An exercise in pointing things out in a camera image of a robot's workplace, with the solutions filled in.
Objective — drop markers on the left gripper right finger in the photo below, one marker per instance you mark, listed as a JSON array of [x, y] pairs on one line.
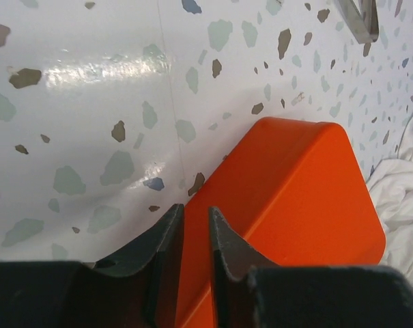
[[249, 290]]

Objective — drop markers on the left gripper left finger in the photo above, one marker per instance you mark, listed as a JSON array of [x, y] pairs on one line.
[[136, 286]]

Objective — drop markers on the orange box lid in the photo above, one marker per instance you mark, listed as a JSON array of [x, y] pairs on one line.
[[295, 192]]

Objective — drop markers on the white crumpled plastic bag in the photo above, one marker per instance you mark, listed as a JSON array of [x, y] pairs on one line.
[[391, 189]]

